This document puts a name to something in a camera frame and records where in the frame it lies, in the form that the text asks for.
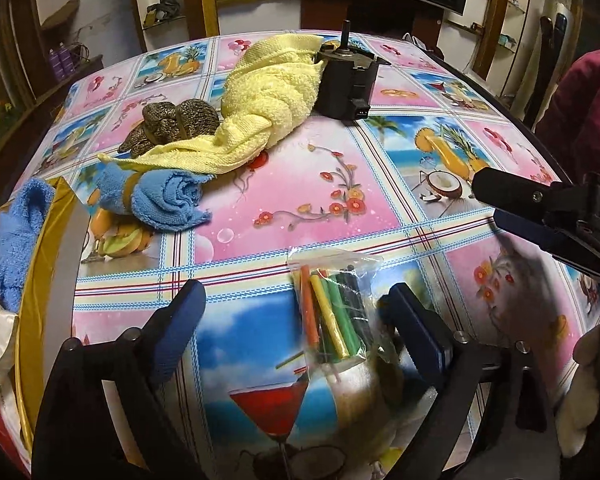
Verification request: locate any yellow towel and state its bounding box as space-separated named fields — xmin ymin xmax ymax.
xmin=100 ymin=34 xmax=326 ymax=175

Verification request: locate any bag of coloured tubes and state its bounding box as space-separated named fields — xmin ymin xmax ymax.
xmin=286 ymin=247 xmax=385 ymax=383

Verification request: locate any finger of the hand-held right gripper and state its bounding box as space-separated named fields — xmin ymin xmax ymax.
xmin=491 ymin=209 xmax=600 ymax=273
xmin=470 ymin=166 xmax=583 ymax=213

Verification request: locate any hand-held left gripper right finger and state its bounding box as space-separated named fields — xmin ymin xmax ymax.
xmin=375 ymin=282 xmax=563 ymax=480

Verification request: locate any yellow-taped cardboard box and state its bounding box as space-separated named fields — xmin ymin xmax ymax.
xmin=0 ymin=175 xmax=92 ymax=461

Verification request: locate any small rolled blue towel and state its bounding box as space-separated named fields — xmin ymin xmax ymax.
xmin=92 ymin=162 xmax=212 ymax=233

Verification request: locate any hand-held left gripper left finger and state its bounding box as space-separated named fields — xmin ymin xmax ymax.
xmin=30 ymin=279 xmax=208 ymax=480

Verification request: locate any large blue towel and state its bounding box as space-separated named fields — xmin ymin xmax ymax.
xmin=0 ymin=177 xmax=56 ymax=313

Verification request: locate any person's right hand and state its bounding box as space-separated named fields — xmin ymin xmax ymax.
xmin=555 ymin=327 xmax=600 ymax=456

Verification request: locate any black motor part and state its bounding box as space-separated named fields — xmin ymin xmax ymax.
xmin=312 ymin=20 xmax=393 ymax=121

